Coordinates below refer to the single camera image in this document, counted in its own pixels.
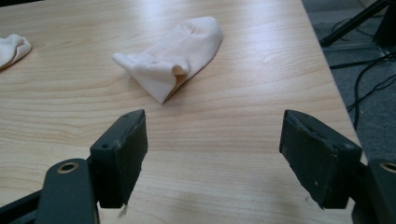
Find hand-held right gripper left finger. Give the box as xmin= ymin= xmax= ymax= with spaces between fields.
xmin=89 ymin=108 xmax=149 ymax=209

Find black cable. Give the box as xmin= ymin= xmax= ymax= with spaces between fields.
xmin=346 ymin=52 xmax=396 ymax=131
xmin=330 ymin=17 xmax=379 ymax=37

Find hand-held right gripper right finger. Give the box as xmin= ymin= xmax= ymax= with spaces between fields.
xmin=278 ymin=109 xmax=363 ymax=210

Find black metal stand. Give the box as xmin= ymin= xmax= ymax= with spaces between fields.
xmin=318 ymin=0 xmax=396 ymax=49

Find white sock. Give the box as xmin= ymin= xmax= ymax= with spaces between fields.
xmin=0 ymin=33 xmax=33 ymax=71
xmin=111 ymin=16 xmax=224 ymax=105

